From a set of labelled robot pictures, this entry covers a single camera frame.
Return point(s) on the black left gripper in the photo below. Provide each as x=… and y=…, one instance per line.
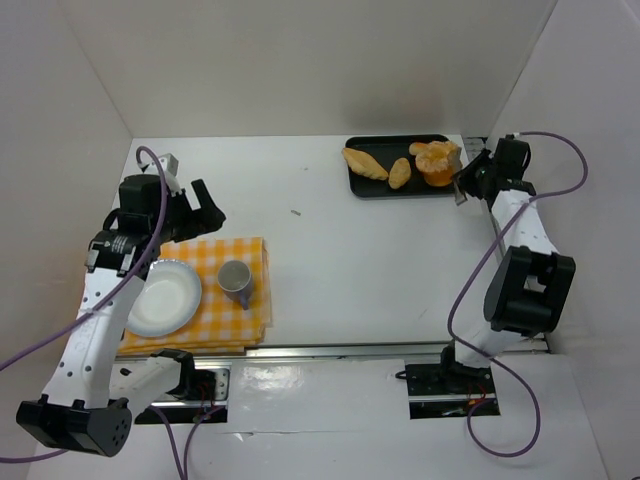
x=185, y=215

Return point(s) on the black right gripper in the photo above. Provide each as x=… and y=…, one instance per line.
x=480, y=175

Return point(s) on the round orange bread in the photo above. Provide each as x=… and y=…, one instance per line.
x=435, y=161

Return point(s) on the metal tongs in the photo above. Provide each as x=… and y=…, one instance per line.
x=459, y=193

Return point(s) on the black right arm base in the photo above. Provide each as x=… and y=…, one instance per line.
x=424, y=380

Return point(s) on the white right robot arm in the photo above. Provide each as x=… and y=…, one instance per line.
x=528, y=291

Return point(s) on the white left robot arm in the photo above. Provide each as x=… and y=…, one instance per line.
x=86, y=407

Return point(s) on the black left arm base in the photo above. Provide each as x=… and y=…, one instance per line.
x=194, y=383

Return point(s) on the small oval bread roll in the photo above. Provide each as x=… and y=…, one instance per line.
x=400, y=173

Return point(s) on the long bread loaf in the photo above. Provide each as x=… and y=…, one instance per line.
x=363, y=164

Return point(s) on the grey blue mug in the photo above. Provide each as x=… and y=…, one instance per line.
x=236, y=280

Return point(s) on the white plate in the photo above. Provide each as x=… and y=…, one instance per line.
x=168, y=301

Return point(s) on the black baking tray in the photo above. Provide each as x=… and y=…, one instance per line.
x=386, y=150

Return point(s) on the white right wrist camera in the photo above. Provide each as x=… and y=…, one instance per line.
x=516, y=136

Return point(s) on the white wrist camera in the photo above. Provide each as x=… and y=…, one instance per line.
x=169, y=165
x=516, y=136

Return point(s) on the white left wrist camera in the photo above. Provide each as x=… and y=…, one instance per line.
x=169, y=165

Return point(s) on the aluminium rail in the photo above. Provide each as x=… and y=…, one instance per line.
x=333, y=351

